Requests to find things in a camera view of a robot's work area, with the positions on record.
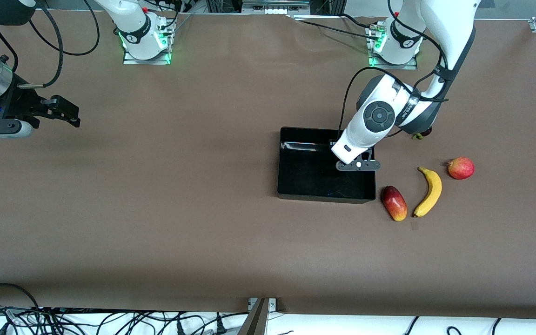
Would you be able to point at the metal table edge bracket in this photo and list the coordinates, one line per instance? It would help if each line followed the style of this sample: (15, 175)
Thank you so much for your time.
(271, 304)

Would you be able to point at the black plastic box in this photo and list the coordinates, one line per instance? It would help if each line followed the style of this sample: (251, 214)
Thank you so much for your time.
(305, 181)

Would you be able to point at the red apple on table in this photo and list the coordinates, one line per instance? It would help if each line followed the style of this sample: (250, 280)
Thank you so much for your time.
(462, 168)

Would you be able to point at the dark purple mangosteen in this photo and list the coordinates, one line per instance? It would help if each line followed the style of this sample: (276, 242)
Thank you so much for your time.
(418, 137)

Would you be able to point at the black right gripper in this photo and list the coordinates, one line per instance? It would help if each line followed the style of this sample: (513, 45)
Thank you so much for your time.
(18, 103)

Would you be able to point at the yellow banana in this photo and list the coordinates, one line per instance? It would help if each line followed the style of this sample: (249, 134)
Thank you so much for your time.
(433, 190)

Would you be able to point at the red yellow mango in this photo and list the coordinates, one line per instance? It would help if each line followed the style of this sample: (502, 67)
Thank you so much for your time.
(393, 203)

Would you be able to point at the dark metal post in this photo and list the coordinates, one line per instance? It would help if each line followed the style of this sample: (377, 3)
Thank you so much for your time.
(254, 323)

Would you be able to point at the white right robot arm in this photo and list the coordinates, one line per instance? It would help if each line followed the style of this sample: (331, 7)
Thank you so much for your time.
(133, 32)

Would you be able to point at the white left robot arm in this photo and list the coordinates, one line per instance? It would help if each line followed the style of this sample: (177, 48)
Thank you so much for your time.
(375, 116)

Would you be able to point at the metal equipment rack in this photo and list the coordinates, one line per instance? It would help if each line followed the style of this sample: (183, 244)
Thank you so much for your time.
(272, 5)

